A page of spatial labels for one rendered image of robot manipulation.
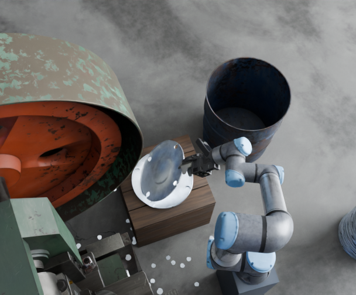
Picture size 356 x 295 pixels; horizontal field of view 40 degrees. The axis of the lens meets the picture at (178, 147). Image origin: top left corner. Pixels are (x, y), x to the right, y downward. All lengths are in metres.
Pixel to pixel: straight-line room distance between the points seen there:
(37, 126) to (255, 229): 0.71
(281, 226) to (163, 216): 0.85
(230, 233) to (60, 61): 0.74
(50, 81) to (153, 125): 1.84
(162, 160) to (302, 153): 0.96
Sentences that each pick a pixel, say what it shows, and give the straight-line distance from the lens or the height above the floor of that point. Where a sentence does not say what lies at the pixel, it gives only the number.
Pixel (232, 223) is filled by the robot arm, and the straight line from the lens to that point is 1.53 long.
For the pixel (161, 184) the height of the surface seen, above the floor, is 0.48.
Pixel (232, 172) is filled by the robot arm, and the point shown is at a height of 0.83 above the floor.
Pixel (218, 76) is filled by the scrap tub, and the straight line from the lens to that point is 2.59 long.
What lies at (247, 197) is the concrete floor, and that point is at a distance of 2.73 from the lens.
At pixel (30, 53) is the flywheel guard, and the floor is 1.68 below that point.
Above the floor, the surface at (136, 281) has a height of 0.78.
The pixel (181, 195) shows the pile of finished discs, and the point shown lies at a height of 0.36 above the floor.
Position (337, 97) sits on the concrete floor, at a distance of 3.14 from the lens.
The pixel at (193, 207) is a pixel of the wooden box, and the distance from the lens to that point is 2.31.
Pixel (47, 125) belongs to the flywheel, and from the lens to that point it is 1.26.
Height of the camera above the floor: 2.55
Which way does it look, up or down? 65 degrees down
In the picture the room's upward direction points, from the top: 4 degrees clockwise
